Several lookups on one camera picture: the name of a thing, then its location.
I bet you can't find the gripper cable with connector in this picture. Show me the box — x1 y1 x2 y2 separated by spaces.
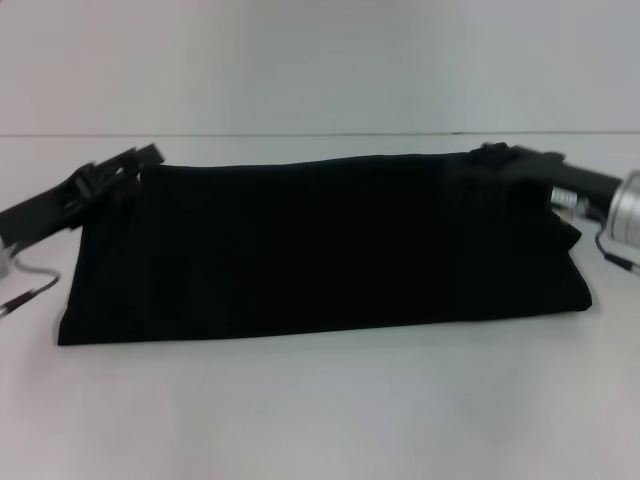
0 259 64 315
574 197 640 277

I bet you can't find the right gripper cable with connector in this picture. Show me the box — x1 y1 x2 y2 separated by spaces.
574 197 640 277

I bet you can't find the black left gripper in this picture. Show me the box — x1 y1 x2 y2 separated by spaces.
0 143 166 247

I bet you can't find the black t-shirt with white lettering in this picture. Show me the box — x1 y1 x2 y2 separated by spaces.
55 151 595 350

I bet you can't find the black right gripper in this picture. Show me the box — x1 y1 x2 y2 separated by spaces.
470 141 622 207

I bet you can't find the left gripper cable with connector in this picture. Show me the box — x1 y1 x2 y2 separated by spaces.
0 259 64 315

